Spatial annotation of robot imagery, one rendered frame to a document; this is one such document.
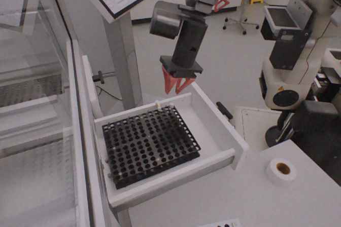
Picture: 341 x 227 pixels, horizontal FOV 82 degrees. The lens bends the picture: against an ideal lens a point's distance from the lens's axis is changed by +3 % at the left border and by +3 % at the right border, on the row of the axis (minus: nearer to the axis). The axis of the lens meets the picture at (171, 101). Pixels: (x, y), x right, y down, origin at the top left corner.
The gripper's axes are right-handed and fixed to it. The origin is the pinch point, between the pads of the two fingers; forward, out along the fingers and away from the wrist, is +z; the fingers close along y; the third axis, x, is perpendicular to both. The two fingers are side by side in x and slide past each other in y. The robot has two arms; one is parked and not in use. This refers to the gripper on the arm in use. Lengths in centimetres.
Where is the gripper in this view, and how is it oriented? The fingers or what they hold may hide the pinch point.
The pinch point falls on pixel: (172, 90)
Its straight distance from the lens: 55.2
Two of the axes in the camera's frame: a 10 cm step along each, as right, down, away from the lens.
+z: -2.8, 7.7, 5.7
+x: -3.7, -6.3, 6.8
